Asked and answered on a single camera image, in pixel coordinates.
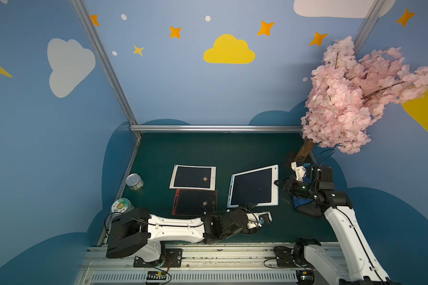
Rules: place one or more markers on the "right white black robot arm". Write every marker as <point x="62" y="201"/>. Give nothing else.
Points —
<point x="363" y="268"/>

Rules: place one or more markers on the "silver tin can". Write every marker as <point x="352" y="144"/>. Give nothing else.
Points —
<point x="134" y="182"/>

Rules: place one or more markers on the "pink cherry blossom tree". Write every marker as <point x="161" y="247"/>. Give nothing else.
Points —
<point x="349" y="95"/>

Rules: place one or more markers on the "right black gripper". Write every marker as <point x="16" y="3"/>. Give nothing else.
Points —
<point x="289" y="184"/>

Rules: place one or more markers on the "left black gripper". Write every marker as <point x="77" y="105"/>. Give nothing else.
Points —
<point x="248" y="221"/>

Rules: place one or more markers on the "white blue drawing tablet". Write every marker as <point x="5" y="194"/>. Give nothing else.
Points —
<point x="254" y="187"/>

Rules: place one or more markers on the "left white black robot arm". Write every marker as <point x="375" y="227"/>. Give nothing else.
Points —
<point x="143" y="234"/>

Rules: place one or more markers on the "right small circuit board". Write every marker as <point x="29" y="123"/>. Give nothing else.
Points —
<point x="305" y="277"/>

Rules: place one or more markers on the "white frame drawing tablet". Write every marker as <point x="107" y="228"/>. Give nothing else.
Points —
<point x="193" y="177"/>

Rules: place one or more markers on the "dark square tree base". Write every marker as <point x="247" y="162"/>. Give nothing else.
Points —
<point x="294" y="157"/>

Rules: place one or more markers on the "small circuit board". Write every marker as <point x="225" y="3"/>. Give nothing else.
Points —
<point x="155" y="278"/>
<point x="305" y="277"/>

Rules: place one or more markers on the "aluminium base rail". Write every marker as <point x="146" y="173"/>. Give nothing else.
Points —
<point x="216" y="264"/>

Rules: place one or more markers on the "left small circuit board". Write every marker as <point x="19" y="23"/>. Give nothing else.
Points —
<point x="155" y="278"/>

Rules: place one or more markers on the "red frame drawing tablet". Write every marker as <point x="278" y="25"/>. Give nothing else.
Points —
<point x="194" y="203"/>

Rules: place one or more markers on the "blue wiping cloth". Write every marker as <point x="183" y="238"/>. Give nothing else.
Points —
<point x="301" y="193"/>

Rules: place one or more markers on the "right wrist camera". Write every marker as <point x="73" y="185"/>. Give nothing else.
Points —
<point x="300" y="171"/>

